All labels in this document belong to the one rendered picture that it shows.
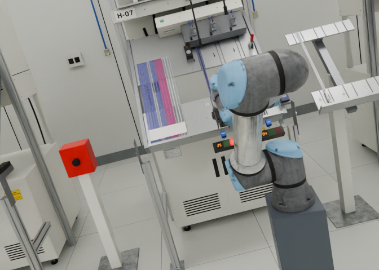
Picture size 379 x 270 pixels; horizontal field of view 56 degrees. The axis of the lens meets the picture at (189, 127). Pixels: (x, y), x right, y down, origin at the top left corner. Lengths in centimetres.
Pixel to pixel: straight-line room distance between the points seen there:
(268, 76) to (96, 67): 290
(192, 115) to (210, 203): 66
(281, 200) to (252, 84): 56
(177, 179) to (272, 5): 218
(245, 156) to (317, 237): 42
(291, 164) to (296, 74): 41
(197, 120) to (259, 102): 87
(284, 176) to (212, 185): 96
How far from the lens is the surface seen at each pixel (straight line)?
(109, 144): 384
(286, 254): 138
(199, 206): 222
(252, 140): 105
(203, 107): 179
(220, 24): 204
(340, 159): 210
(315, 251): 139
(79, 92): 374
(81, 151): 190
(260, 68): 89
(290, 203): 129
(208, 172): 213
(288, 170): 124
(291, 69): 91
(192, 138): 172
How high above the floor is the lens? 126
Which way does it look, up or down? 17 degrees down
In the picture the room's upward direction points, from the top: 14 degrees counter-clockwise
